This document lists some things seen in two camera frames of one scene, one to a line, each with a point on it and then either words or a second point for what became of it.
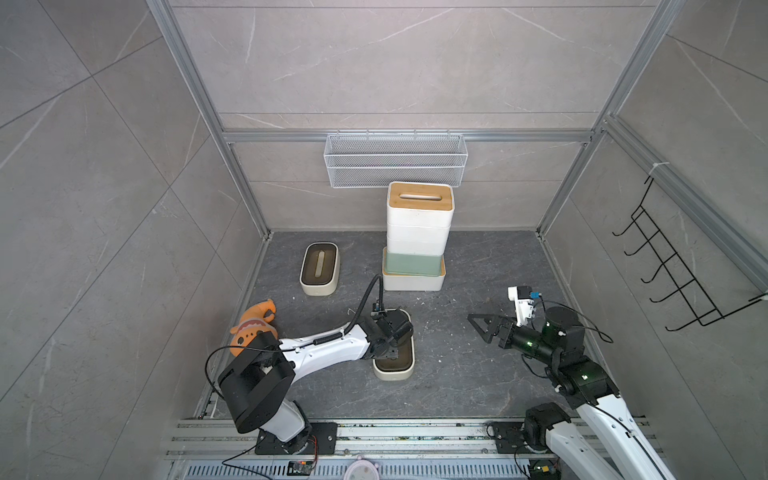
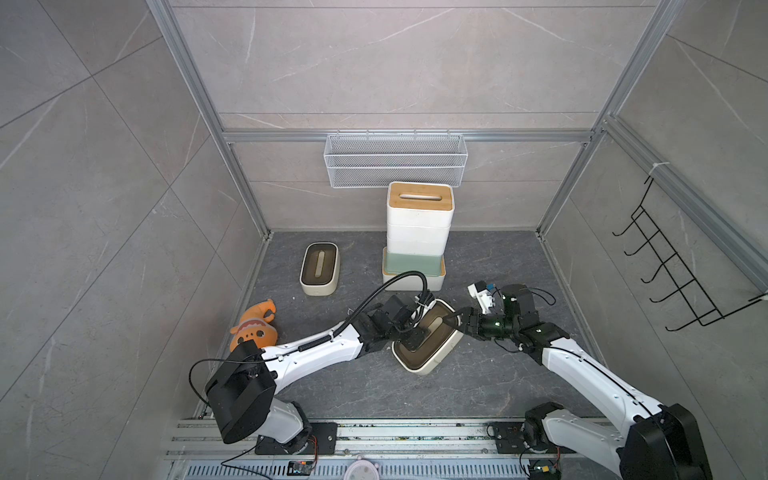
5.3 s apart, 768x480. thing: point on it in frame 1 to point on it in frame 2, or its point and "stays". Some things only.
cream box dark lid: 401,368 to 441,337
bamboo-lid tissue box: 428,204 stays
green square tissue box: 430,265 stays
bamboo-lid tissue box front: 417,240 stays
